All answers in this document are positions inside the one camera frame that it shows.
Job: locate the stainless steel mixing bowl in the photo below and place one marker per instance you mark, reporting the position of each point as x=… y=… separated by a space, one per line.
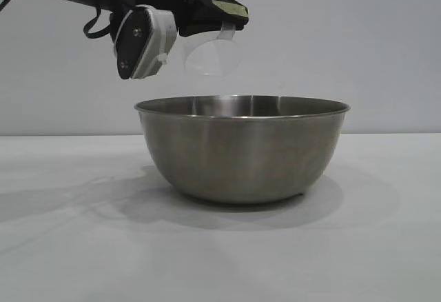
x=241 y=153

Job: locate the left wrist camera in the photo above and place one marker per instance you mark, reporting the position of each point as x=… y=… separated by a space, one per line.
x=144 y=40

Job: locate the clear plastic measuring cup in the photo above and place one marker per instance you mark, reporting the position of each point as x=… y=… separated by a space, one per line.
x=210 y=57

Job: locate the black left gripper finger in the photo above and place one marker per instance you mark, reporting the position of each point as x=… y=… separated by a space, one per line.
x=224 y=2
x=196 y=21

